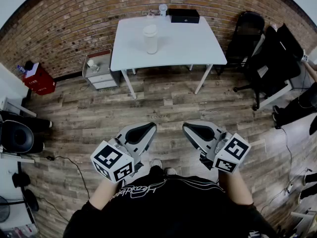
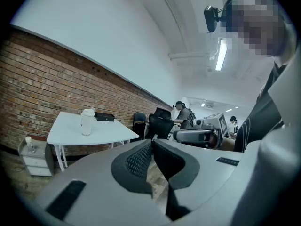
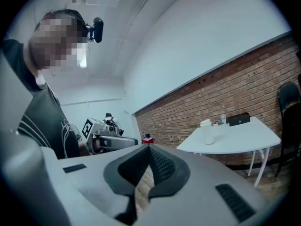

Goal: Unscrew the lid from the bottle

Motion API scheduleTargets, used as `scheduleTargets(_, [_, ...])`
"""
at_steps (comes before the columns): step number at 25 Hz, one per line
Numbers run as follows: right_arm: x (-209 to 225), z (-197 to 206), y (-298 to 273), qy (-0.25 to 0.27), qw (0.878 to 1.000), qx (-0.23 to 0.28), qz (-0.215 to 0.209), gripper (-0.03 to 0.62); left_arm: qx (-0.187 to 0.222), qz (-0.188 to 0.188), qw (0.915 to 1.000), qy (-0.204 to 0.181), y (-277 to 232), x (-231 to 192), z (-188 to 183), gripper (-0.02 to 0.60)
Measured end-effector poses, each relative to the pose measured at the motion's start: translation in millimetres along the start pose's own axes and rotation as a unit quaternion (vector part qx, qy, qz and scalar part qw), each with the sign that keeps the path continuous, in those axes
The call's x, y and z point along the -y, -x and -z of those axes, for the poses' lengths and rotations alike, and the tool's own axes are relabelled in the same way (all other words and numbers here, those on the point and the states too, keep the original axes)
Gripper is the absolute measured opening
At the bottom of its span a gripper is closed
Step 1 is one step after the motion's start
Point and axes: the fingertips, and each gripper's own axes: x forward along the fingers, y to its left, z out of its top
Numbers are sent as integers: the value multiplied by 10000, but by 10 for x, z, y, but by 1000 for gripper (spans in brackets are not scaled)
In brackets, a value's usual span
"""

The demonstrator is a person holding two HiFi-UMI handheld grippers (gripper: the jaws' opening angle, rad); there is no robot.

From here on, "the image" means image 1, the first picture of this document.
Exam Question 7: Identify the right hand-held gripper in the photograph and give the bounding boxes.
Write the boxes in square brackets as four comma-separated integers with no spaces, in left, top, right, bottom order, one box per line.
[182,120,251,174]

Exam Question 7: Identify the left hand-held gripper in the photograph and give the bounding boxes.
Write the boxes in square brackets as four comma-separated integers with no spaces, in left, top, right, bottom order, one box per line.
[90,121,157,183]

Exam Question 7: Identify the white tumbler cup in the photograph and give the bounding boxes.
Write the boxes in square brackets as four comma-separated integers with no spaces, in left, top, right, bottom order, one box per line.
[144,35,159,55]

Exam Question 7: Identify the white round lid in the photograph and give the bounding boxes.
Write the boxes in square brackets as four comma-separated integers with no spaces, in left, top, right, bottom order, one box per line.
[143,25,159,38]

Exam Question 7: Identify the person's right forearm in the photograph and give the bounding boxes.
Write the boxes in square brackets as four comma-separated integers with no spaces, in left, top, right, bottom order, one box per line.
[217,169,254,205]

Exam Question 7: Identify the person's left forearm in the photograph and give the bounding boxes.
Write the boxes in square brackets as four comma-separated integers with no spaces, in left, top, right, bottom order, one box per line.
[88,176,124,210]

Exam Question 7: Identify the person's black trousers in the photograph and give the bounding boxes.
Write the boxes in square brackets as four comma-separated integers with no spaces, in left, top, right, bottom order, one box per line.
[148,165,166,182]

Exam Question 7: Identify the white table leg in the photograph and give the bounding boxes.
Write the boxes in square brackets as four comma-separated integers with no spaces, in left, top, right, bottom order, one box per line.
[120,69,137,100]
[194,63,213,95]

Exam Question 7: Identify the grey drawer cabinet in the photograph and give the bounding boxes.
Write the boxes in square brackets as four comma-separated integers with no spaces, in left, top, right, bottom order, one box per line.
[82,49,121,91]

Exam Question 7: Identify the person's black shirt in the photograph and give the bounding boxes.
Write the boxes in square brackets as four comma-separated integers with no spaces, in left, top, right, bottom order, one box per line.
[63,172,279,238]

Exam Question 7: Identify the clear bottle with white cap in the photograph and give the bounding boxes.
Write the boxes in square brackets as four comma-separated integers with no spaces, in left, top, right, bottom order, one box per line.
[87,59,100,73]

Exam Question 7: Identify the black office chair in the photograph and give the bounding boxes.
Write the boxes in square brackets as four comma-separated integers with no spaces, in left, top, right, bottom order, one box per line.
[232,25,302,111]

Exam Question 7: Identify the red box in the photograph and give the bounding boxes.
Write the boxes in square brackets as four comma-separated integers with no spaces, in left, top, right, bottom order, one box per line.
[23,62,56,96]

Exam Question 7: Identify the black folding chair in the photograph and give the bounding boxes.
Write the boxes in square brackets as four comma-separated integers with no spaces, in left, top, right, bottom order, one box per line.
[216,10,265,76]

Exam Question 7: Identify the black box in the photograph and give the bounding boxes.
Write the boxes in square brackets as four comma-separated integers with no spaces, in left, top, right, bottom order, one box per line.
[168,8,200,24]

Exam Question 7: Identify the black padded chair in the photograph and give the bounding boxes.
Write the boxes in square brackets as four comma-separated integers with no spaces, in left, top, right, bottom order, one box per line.
[0,119,35,155]

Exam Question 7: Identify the white pad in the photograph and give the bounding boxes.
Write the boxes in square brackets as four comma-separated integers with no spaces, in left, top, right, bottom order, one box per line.
[25,63,40,78]

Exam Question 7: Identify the black floor cable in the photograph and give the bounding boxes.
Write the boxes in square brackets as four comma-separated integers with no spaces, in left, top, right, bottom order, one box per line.
[32,155,91,199]

